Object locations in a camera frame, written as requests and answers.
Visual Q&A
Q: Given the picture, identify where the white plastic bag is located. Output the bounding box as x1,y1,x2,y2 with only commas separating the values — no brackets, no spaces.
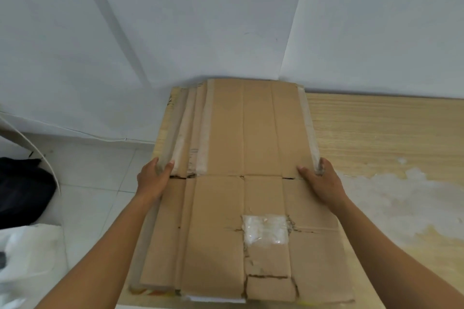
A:
0,225,68,309

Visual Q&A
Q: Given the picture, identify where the person's left hand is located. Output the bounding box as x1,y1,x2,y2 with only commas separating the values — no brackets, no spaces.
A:
136,157,175,204

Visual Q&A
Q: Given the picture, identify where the person's right forearm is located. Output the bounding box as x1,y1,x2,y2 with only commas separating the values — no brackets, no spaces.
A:
330,200,464,309

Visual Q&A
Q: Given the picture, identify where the white cable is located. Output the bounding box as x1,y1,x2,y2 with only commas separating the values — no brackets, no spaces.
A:
0,109,157,145
0,115,61,196

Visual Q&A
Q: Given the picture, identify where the light wooden table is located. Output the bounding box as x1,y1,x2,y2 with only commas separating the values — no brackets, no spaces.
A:
116,87,464,309

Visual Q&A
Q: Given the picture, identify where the person's left forearm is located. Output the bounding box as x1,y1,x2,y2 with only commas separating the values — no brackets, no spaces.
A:
36,195,160,309

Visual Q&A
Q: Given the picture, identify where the black bag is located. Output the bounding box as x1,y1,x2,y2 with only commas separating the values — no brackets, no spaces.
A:
0,156,58,230

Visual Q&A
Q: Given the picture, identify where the person's right hand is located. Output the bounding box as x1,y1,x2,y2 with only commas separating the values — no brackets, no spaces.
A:
297,157,350,213

